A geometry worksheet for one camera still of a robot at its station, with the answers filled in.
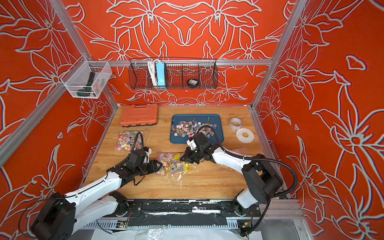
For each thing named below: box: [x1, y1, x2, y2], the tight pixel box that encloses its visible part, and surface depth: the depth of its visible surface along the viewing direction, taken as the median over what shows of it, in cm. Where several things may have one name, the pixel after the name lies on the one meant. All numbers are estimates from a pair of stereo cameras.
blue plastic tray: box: [170, 114, 224, 144], surface depth 108 cm
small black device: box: [187, 79, 199, 86], surface depth 97 cm
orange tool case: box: [120, 103, 159, 127], surface depth 109 cm
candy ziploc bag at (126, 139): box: [115, 130, 143, 152], surface depth 99 cm
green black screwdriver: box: [77, 72, 95, 97], surface depth 83 cm
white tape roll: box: [236, 128, 255, 144], surface depth 103 cm
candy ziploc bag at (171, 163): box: [157, 152, 191, 175], surface depth 87 cm
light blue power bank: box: [156, 62, 166, 87], surface depth 91 cm
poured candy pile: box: [171, 120, 217, 138], surface depth 106 cm
